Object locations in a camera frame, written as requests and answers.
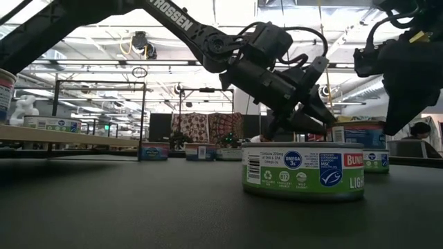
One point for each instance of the small yellow tag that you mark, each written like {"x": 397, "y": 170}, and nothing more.
{"x": 420, "y": 36}

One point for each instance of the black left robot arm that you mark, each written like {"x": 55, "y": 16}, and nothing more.
{"x": 180, "y": 21}

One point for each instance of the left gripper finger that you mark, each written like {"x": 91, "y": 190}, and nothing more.
{"x": 304, "y": 124}
{"x": 318, "y": 107}

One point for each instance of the dark table mat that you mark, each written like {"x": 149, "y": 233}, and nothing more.
{"x": 138, "y": 207}

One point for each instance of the narrow black monitor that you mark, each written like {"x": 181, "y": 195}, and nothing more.
{"x": 252, "y": 126}

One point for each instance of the wooden shelf with black frame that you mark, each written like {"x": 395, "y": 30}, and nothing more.
{"x": 69, "y": 137}

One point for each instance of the person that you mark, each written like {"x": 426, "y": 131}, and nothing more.
{"x": 420, "y": 128}

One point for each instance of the grey monitor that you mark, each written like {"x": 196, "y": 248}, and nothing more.
{"x": 408, "y": 148}

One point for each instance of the Wild Planet salmon can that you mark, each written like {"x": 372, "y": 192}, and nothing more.
{"x": 154, "y": 151}
{"x": 200, "y": 151}
{"x": 360, "y": 136}
{"x": 6, "y": 97}

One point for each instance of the red patterned cloth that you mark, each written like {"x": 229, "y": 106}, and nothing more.
{"x": 225, "y": 124}
{"x": 194, "y": 126}

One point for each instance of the distant black robot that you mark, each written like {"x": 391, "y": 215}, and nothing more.
{"x": 230, "y": 141}
{"x": 179, "y": 141}

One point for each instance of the long ceiling light rail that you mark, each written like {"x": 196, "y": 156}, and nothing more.
{"x": 104, "y": 62}

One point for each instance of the black screen panel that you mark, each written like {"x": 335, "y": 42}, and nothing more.
{"x": 160, "y": 128}

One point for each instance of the black metal rack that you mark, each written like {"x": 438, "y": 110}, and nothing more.
{"x": 206, "y": 90}

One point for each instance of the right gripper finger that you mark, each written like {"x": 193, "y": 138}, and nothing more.
{"x": 408, "y": 100}

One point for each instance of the white sculpture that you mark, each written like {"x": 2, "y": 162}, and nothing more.
{"x": 24, "y": 107}

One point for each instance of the Bumble Bee tuna can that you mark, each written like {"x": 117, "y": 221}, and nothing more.
{"x": 228, "y": 154}
{"x": 377, "y": 162}
{"x": 301, "y": 173}
{"x": 52, "y": 125}

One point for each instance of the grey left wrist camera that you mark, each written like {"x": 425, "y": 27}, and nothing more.
{"x": 316, "y": 71}

